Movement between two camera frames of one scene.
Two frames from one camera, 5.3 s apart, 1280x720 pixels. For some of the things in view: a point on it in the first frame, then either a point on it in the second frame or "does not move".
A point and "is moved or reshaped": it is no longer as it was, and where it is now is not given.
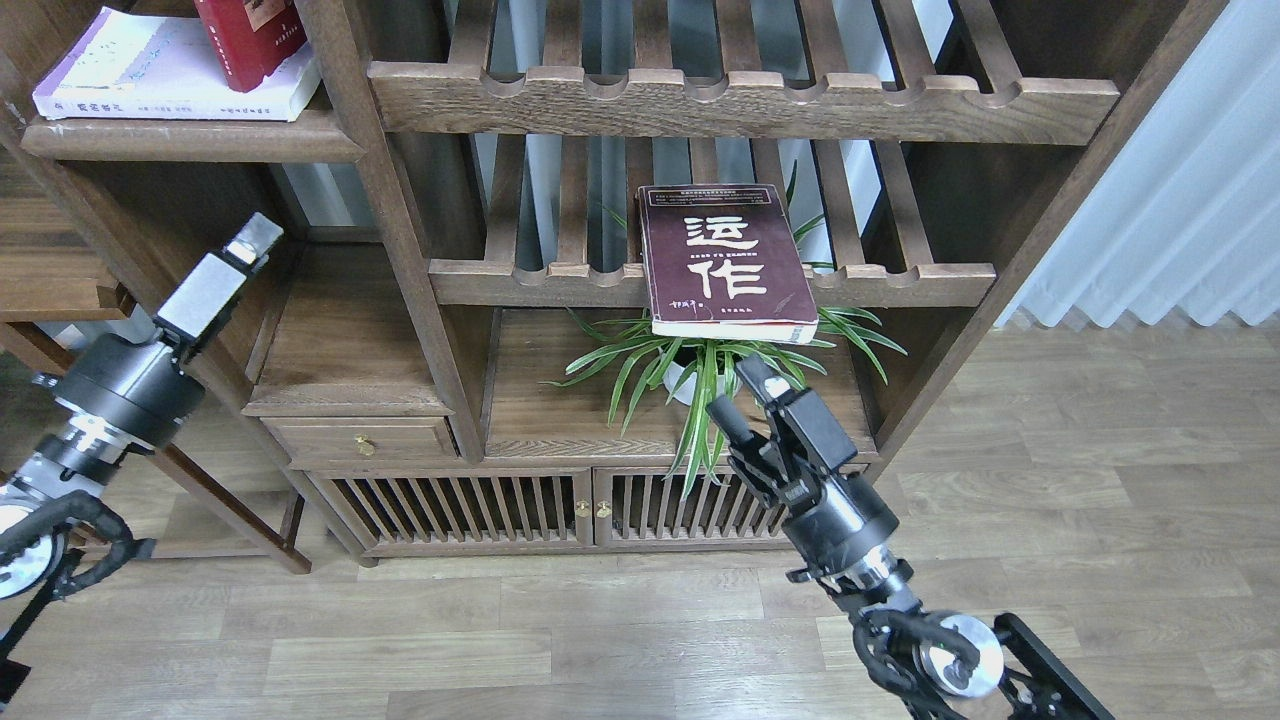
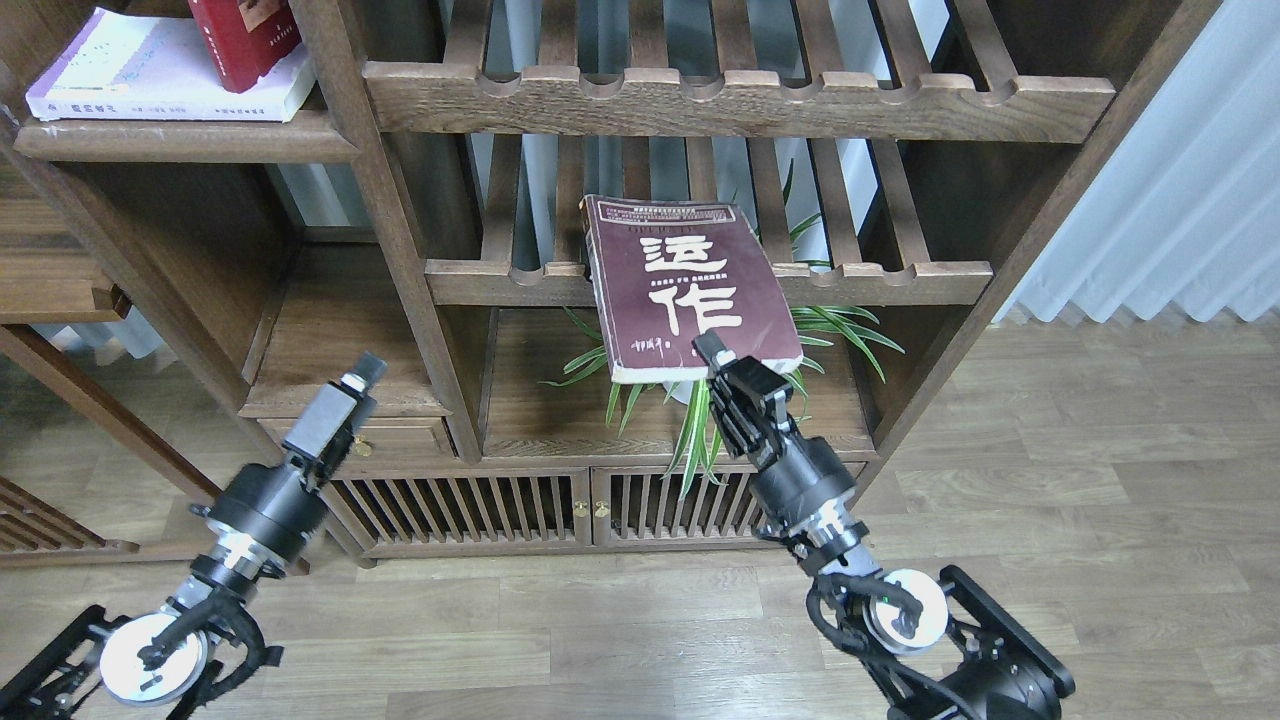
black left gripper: x=142 y=390 to x=264 y=510
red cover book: x=252 y=36 does not move
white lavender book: x=137 y=66 does not move
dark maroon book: x=723 y=262 is moved or reshaped
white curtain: x=1187 y=217 does not move
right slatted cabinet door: x=639 y=507 does not move
